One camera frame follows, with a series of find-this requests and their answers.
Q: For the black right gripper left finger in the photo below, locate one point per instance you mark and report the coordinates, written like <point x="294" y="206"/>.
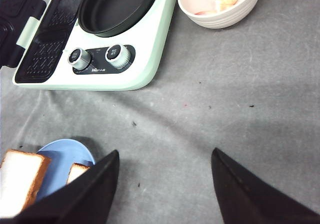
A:
<point x="87" y="199"/>

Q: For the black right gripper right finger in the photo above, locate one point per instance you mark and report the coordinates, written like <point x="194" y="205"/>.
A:
<point x="245" y="198"/>

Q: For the white bread slice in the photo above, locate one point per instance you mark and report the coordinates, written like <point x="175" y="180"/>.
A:
<point x="22" y="174"/>
<point x="76" y="170"/>

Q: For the beige ribbed bowl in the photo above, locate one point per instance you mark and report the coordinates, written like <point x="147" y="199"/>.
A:
<point x="216" y="14"/>

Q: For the breakfast maker hinged lid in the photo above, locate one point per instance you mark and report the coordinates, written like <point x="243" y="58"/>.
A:
<point x="14" y="15"/>

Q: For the mint green breakfast maker base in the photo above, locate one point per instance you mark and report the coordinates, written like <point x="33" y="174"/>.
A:
<point x="47" y="43"/>

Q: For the blue plate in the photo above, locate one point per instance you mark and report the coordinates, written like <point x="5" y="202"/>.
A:
<point x="63" y="153"/>

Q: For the grey table cloth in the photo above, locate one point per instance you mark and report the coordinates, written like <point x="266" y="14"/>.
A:
<point x="251" y="90"/>

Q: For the left silver control knob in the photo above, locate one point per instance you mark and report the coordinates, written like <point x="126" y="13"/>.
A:
<point x="79" y="58"/>

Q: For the silver control knob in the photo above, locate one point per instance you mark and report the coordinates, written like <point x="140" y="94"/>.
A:
<point x="79" y="58"/>
<point x="118" y="56"/>

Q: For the right silver control knob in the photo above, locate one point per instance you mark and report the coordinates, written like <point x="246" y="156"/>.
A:
<point x="118" y="56"/>

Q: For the black round frying pan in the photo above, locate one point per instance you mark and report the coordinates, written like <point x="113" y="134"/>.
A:
<point x="108" y="18"/>

